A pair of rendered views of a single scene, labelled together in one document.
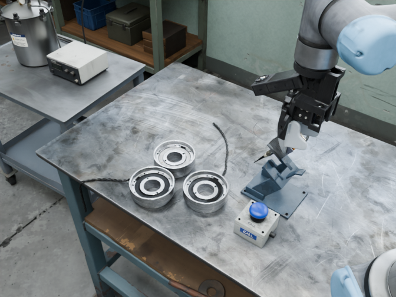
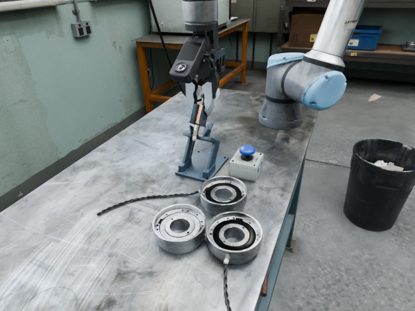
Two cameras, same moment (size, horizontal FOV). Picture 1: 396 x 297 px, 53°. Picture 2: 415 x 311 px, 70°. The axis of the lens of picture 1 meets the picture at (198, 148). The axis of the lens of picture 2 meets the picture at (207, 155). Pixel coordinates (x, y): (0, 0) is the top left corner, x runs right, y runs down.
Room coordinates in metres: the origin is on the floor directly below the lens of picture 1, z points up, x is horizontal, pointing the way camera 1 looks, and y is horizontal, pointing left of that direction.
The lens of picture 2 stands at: (0.74, 0.50, 1.25)
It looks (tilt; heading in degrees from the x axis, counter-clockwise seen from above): 31 degrees down; 260
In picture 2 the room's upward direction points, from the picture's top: 2 degrees counter-clockwise
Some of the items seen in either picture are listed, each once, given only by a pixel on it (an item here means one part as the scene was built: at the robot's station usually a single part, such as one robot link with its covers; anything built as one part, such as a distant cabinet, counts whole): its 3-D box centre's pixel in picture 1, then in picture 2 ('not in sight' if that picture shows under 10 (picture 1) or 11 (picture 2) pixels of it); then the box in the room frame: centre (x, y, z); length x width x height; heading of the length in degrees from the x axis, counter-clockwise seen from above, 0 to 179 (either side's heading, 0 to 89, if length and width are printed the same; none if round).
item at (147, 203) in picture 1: (152, 188); (233, 237); (0.62, 0.10, 0.82); 0.10 x 0.10 x 0.04
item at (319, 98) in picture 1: (312, 92); (203, 50); (0.61, -0.21, 1.10); 0.09 x 0.08 x 0.12; 52
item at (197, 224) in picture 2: (174, 159); (180, 229); (0.72, 0.06, 0.82); 0.08 x 0.08 x 0.02
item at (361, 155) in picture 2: not in sight; (377, 186); (-0.42, -0.63, 0.21); 0.34 x 0.34 x 0.43
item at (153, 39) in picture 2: not in sight; (201, 66); (0.19, -2.76, 0.39); 1.50 x 0.62 x 0.78; 55
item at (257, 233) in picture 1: (258, 224); (247, 163); (0.52, -0.13, 0.82); 0.08 x 0.07 x 0.05; 55
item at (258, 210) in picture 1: (257, 215); (247, 155); (0.52, -0.13, 0.85); 0.04 x 0.04 x 0.05
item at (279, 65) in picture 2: not in sight; (286, 74); (0.31, -0.40, 0.97); 0.13 x 0.12 x 0.14; 103
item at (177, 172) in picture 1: (174, 159); (180, 228); (0.72, 0.06, 0.82); 0.10 x 0.10 x 0.04
